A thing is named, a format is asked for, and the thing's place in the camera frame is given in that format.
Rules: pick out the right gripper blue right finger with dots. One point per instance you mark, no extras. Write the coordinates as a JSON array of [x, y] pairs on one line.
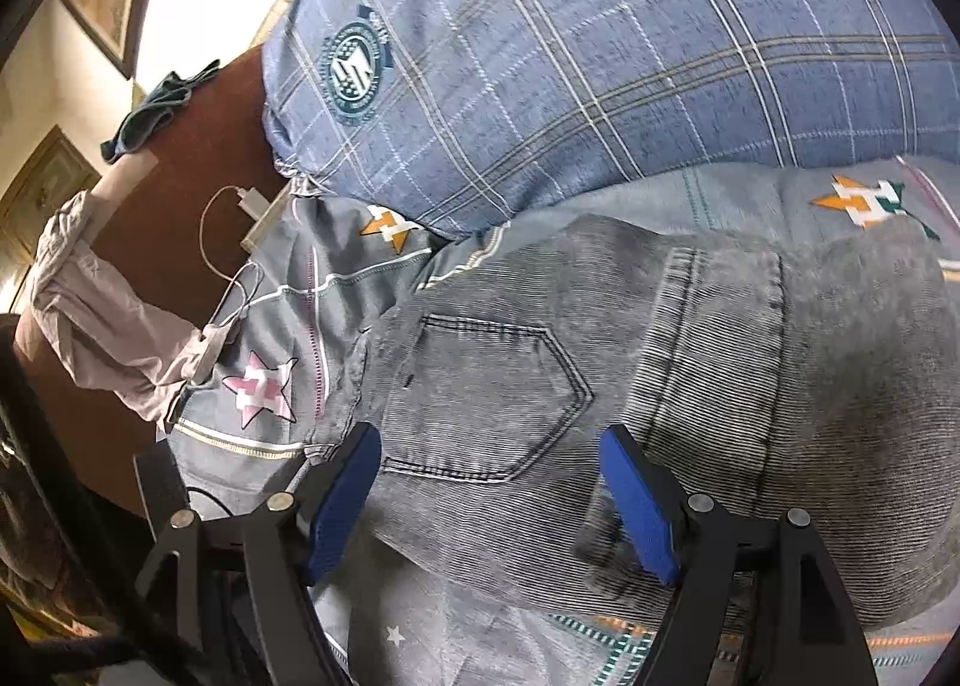
[[690, 543]]

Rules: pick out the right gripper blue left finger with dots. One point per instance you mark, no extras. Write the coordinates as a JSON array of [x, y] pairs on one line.
[[291, 542]]

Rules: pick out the grey denim pants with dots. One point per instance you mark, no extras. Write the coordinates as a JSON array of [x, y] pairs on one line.
[[769, 376]]

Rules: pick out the grey patterned bed sheet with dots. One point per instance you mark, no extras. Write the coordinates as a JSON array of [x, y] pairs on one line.
[[332, 266]]

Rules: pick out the pinkish grey draped cloth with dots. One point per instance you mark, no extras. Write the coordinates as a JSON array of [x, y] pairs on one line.
[[104, 335]]

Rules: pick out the white power bank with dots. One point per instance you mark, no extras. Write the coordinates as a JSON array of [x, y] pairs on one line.
[[263, 213]]

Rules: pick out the brown wooden headboard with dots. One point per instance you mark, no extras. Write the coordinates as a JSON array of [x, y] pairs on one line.
[[162, 215]]

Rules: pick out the teal cloth on headboard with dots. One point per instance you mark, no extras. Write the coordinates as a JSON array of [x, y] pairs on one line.
[[154, 111]]

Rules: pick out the blue plaid pillow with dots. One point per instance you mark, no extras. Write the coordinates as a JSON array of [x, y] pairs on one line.
[[461, 113]]

